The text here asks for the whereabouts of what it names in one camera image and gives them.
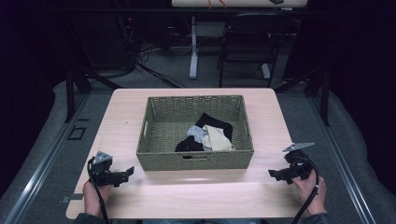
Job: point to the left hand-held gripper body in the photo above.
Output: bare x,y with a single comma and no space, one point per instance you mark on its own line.
104,175

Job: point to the grey sock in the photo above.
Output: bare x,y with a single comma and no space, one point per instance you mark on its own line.
196,133

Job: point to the metal floor rail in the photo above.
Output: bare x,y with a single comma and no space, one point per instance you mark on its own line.
339,158
43,161

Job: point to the black folding chair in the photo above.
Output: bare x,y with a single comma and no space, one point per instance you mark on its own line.
252,34

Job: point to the black metal stand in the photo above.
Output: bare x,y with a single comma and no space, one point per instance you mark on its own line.
320,90
77,84

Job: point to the beige sock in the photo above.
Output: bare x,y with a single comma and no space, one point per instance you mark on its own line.
218,140

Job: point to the dark flat object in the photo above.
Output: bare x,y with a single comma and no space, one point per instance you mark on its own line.
276,1

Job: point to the green woven basket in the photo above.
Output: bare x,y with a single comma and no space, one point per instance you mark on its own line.
162,130

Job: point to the person's right hand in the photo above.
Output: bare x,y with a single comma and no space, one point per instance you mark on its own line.
309,194

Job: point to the black sock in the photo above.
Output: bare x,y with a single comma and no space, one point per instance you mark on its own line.
188,145
216,123

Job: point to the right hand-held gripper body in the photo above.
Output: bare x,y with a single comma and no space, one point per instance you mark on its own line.
298,165

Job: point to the person's left hand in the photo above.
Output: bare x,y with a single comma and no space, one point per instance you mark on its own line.
93,197

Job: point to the white desk with legs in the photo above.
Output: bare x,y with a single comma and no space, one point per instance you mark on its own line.
193,46

